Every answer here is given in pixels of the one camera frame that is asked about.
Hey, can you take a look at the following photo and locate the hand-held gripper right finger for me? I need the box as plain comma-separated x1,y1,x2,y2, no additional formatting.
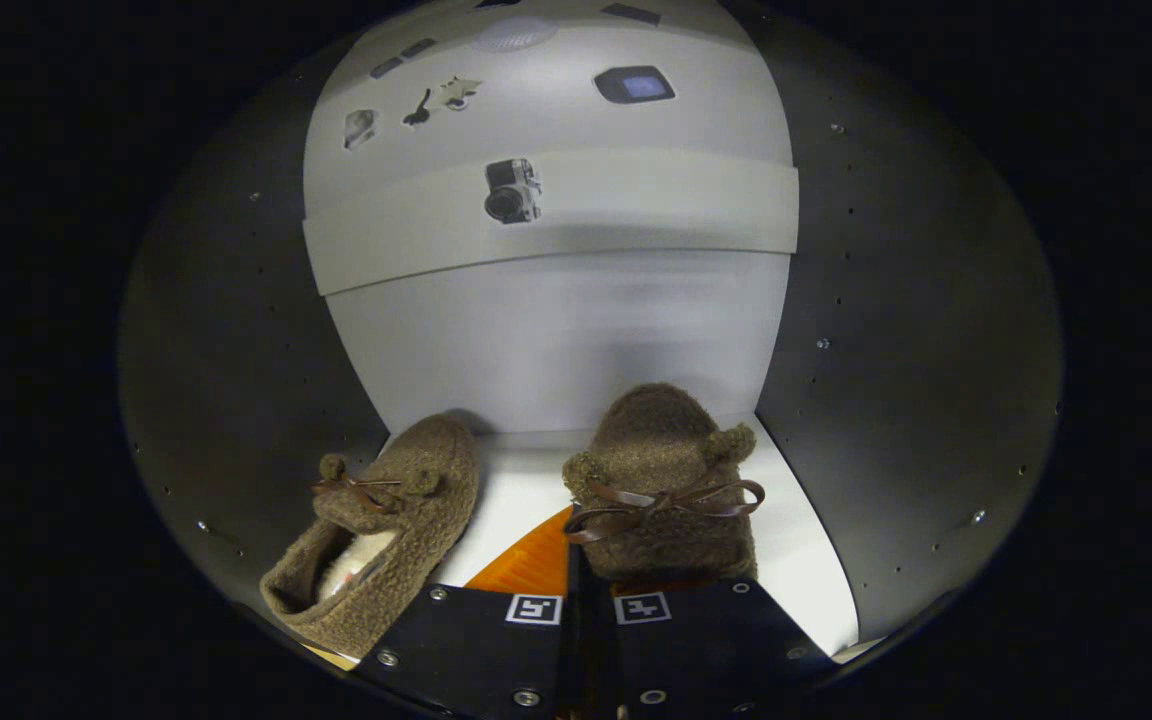
594,576,839,720

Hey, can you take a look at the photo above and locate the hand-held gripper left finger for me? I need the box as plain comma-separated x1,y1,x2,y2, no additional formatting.
351,505,595,720

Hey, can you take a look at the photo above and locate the brown fuzzy shoe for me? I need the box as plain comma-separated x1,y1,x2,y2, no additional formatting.
562,383,767,584
259,414,482,661

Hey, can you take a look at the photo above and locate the grey shoe cabinet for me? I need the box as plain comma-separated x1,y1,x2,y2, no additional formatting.
118,0,1067,666

